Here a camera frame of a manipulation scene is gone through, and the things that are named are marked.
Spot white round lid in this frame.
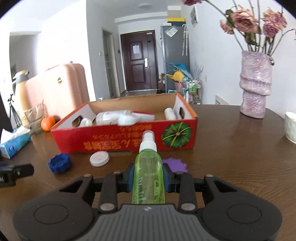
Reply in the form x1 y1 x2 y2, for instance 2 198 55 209
89 151 110 167

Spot white board against wall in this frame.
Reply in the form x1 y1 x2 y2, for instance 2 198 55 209
215 95 229 105

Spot orange fruit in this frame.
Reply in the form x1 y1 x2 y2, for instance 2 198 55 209
41 116 56 132

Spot green spray bottle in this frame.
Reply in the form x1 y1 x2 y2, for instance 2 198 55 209
132 131 165 205

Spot red cardboard box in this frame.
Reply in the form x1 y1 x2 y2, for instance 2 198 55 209
51 93 198 154

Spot grey refrigerator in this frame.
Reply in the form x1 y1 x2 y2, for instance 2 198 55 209
160 22 191 93

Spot small white bottle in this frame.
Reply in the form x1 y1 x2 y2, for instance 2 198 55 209
164 108 177 121

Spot blue tissue pack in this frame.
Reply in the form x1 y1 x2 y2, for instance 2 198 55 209
1 126 31 159

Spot blue bottle cap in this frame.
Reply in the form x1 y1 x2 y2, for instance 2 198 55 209
48 153 71 174

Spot wire storage cart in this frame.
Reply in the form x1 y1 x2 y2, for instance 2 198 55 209
183 79 202 104

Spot dried pink roses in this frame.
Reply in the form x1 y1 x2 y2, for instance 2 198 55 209
181 0 296 56

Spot camera tripod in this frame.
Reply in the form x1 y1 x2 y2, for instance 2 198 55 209
8 94 22 129

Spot white cup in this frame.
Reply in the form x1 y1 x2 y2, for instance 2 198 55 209
285 111 296 144

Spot yellow thermos jug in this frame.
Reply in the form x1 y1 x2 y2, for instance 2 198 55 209
13 69 30 126

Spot yellow blue toy pile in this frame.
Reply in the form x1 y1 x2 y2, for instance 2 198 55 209
165 63 193 83

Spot purple textured vase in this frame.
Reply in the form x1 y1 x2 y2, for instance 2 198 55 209
239 51 272 119

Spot purple cap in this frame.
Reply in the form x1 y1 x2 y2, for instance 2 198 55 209
163 158 188 173

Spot dark brown entrance door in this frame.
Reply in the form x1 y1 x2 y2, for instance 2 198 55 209
120 30 159 92

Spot red white lint brush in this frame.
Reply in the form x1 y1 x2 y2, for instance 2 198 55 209
131 111 155 122

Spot pink suitcase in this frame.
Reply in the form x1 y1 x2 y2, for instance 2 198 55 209
25 62 90 120

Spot white spray bottle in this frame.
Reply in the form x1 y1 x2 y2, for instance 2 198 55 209
95 110 140 126

